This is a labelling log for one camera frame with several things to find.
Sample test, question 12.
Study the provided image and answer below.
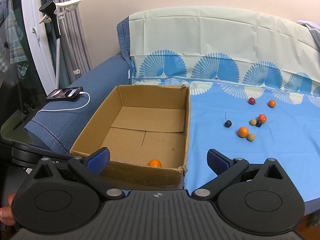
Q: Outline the white charging cable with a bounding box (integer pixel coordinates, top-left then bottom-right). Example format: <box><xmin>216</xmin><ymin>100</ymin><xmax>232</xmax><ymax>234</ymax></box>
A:
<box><xmin>37</xmin><ymin>91</ymin><xmax>90</xmax><ymax>113</ymax></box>

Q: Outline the blue sofa armrest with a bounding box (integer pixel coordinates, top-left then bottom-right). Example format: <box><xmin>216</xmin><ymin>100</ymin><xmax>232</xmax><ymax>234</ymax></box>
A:
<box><xmin>24</xmin><ymin>16</ymin><xmax>133</xmax><ymax>155</ymax></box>

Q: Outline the black garment steamer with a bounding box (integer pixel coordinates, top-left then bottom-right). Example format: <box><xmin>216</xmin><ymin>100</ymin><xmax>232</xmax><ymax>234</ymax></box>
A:
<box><xmin>39</xmin><ymin>0</ymin><xmax>63</xmax><ymax>90</ymax></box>

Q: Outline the grey curtain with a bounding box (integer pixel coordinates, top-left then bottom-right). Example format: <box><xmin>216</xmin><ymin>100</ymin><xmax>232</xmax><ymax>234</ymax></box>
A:
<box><xmin>37</xmin><ymin>0</ymin><xmax>92</xmax><ymax>88</ymax></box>

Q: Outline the blue fan-print sheet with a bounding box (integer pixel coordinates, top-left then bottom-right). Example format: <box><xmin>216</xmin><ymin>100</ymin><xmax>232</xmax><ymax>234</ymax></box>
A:
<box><xmin>129</xmin><ymin>5</ymin><xmax>320</xmax><ymax>205</ymax></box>

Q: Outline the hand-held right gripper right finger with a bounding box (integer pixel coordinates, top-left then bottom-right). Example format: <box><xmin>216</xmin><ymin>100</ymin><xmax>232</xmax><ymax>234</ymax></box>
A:
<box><xmin>191</xmin><ymin>149</ymin><xmax>288</xmax><ymax>201</ymax></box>

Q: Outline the grey cloth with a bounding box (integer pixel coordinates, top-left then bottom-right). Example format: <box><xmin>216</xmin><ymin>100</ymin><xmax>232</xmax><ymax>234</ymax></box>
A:
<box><xmin>297</xmin><ymin>19</ymin><xmax>320</xmax><ymax>53</ymax></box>

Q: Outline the black smartphone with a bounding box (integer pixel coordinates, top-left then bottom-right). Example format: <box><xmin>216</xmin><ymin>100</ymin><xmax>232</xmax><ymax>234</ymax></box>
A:
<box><xmin>46</xmin><ymin>87</ymin><xmax>84</xmax><ymax>102</ymax></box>

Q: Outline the white door frame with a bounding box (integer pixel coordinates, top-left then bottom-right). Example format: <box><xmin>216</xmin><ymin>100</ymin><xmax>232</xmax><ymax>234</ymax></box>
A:
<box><xmin>20</xmin><ymin>0</ymin><xmax>57</xmax><ymax>93</ymax></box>

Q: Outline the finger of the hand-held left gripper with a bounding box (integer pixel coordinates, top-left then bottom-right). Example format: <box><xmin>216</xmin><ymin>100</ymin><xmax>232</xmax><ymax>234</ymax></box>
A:
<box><xmin>10</xmin><ymin>142</ymin><xmax>73</xmax><ymax>167</ymax></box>

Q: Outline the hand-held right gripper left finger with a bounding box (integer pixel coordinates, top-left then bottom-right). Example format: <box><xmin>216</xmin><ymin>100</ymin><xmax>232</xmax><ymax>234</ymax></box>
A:
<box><xmin>32</xmin><ymin>147</ymin><xmax>125</xmax><ymax>200</ymax></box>

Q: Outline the white hanger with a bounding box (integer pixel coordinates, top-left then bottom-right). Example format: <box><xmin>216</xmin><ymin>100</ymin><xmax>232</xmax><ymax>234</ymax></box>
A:
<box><xmin>31</xmin><ymin>0</ymin><xmax>85</xmax><ymax>34</ymax></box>

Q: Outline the person's left hand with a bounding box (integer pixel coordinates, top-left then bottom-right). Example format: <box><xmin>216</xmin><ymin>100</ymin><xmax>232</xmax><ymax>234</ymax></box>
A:
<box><xmin>0</xmin><ymin>194</ymin><xmax>17</xmax><ymax>227</ymax></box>

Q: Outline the cardboard box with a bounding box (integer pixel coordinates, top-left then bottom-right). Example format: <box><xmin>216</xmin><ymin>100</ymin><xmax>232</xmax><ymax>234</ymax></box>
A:
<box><xmin>69</xmin><ymin>84</ymin><xmax>191</xmax><ymax>190</ymax></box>

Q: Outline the hanging plaid shirt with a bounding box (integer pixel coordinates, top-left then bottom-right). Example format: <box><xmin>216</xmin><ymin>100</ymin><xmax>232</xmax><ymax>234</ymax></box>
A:
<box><xmin>5</xmin><ymin>7</ymin><xmax>29</xmax><ymax>78</ymax></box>

